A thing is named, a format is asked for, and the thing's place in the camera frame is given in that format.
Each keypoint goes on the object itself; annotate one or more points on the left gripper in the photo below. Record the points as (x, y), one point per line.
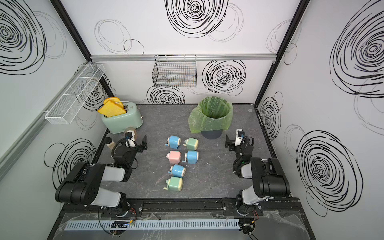
(140, 147)

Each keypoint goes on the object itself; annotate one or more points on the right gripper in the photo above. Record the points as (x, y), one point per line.
(231, 144)

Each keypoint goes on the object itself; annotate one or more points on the green sharpener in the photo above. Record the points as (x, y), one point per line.
(174, 184)
(191, 144)

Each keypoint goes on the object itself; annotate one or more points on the blue sharpener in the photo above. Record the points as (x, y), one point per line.
(191, 157)
(177, 171)
(173, 142)

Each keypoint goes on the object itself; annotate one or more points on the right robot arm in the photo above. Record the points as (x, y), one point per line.
(268, 178)

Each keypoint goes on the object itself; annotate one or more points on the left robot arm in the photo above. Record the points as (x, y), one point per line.
(82, 186)

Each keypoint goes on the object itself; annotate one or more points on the pink pencil sharpener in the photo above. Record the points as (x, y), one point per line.
(174, 157)

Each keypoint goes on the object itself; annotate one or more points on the green sharpener bottom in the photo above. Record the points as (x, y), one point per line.
(174, 184)

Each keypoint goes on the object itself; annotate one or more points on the mint green toaster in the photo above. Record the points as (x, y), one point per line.
(118, 124)

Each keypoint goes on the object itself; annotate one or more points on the bin with green bag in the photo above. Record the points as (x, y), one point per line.
(211, 117)

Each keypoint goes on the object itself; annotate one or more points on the small beige bottle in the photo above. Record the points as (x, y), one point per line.
(109, 142)

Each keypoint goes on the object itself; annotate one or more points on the yellow toy toast slice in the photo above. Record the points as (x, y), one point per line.
(112, 107)

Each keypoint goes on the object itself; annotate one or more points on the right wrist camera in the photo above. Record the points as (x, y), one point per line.
(240, 134)

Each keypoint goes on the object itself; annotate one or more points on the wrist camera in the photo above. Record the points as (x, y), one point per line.
(130, 143)
(240, 134)

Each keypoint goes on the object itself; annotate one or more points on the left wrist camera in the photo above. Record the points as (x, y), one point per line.
(130, 143)

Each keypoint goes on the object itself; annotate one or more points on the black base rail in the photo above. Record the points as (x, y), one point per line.
(228, 207)

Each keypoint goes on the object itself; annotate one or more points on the black wire basket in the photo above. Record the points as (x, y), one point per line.
(175, 70)

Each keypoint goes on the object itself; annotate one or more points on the white wire shelf basket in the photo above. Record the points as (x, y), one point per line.
(76, 94)

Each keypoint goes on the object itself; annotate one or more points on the grey slotted cable duct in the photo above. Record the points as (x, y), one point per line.
(139, 225)

